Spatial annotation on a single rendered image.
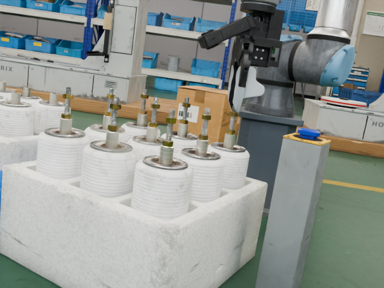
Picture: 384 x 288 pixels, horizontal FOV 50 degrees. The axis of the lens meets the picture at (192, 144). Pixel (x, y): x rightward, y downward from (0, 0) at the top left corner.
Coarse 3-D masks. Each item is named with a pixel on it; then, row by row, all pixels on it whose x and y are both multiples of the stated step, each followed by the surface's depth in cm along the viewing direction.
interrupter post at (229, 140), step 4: (228, 136) 86; (232, 136) 86; (224, 140) 87; (228, 140) 86; (232, 140) 86; (224, 144) 86; (228, 144) 86; (232, 144) 86; (228, 148) 86; (232, 148) 86
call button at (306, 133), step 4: (300, 128) 74; (304, 128) 74; (300, 132) 73; (304, 132) 72; (308, 132) 72; (312, 132) 72; (316, 132) 72; (320, 132) 73; (300, 136) 73; (304, 136) 73; (308, 136) 72; (312, 136) 72; (316, 136) 72
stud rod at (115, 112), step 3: (114, 99) 71; (117, 99) 71; (114, 102) 71; (117, 102) 71; (114, 111) 71; (117, 111) 71; (114, 114) 71; (117, 114) 71; (114, 117) 71; (111, 120) 71; (114, 120) 71; (111, 123) 71; (114, 123) 71
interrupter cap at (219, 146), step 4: (212, 144) 87; (216, 144) 88; (220, 144) 89; (216, 148) 84; (220, 148) 84; (224, 148) 85; (236, 148) 88; (240, 148) 87; (244, 148) 87; (236, 152) 84; (240, 152) 84
